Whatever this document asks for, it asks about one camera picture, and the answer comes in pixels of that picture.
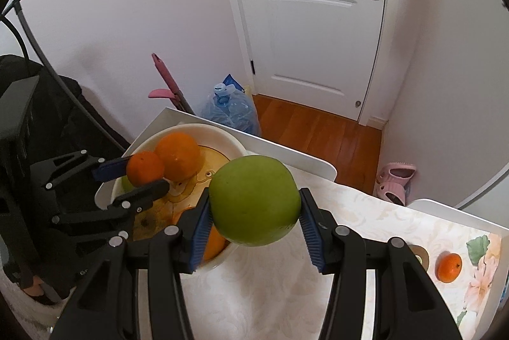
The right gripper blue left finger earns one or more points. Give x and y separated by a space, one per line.
198 235

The white table tray left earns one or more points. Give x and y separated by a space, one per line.
169 117

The green apple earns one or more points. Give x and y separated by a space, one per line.
254 200
126 185

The small tangerine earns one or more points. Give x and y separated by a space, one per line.
143 168
449 267

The white table tray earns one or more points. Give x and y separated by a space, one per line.
476 295
169 117

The white table tray right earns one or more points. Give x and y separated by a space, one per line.
476 295

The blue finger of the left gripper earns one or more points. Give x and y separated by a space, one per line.
111 170
141 199

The cream plate with duck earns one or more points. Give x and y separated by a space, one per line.
217 148

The white door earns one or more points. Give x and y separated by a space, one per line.
318 53

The pink slipper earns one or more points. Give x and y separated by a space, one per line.
392 180

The floral white tablecloth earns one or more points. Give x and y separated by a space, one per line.
373 287

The brown kiwi with sticker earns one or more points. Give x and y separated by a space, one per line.
422 255

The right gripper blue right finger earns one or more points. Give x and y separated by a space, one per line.
315 230

